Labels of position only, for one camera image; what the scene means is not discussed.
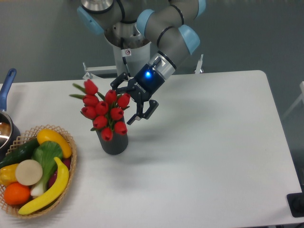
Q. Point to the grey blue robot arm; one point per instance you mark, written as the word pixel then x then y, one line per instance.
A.
pixel 167 29

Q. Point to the green bok choy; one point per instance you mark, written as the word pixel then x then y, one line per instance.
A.
pixel 45 155

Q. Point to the woven wicker basket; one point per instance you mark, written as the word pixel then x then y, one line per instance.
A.
pixel 72 155

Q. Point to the yellow squash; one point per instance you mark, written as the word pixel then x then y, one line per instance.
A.
pixel 51 135

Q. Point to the yellow bell pepper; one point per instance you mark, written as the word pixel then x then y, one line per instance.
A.
pixel 7 174

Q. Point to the blue handled saucepan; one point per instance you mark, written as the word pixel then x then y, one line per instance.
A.
pixel 8 130

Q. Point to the green cucumber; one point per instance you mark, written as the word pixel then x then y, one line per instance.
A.
pixel 23 152

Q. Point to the orange fruit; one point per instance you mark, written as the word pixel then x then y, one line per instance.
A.
pixel 16 194

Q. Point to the beige round slice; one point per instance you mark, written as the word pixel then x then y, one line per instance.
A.
pixel 28 172

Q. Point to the purple eggplant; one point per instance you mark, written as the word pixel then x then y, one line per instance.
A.
pixel 53 178

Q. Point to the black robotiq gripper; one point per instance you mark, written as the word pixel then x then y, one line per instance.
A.
pixel 145 83

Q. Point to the dark grey ribbed vase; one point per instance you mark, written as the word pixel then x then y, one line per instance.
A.
pixel 118 142

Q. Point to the black device at edge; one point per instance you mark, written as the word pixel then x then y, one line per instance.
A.
pixel 296 204

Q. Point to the red tulip bouquet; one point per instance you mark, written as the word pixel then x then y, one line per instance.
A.
pixel 105 111

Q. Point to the yellow banana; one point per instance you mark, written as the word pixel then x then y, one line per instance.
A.
pixel 51 194

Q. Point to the white frame at right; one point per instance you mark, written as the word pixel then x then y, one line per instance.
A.
pixel 296 102

